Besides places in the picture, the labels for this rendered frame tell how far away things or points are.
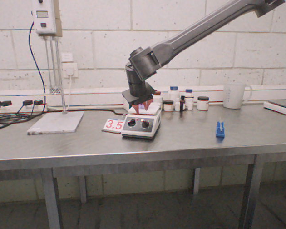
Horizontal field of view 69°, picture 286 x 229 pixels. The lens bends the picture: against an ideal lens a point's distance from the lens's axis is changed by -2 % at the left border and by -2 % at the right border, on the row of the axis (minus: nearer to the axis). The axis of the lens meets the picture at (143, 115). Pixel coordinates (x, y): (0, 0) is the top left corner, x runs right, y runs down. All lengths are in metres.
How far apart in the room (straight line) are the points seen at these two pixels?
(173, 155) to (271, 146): 0.37
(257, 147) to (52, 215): 0.80
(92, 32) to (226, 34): 0.83
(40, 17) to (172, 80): 0.81
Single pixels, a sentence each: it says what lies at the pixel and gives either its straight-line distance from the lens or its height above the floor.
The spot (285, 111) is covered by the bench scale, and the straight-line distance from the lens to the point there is 1.37.
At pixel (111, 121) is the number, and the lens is 0.94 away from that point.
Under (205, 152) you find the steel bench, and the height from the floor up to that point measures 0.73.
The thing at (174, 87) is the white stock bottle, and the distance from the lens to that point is 1.26.
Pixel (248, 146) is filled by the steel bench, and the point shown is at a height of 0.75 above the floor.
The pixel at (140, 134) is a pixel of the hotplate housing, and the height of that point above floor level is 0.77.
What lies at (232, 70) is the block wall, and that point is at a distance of 1.53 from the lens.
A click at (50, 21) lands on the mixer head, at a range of 0.99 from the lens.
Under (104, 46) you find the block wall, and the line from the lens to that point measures 1.33.
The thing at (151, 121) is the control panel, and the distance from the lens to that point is 0.84.
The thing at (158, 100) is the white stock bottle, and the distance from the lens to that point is 1.19.
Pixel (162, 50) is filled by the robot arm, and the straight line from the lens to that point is 0.59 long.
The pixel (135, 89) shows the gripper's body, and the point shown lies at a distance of 0.69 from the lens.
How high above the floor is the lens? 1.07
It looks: 16 degrees down
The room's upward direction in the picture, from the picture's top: straight up
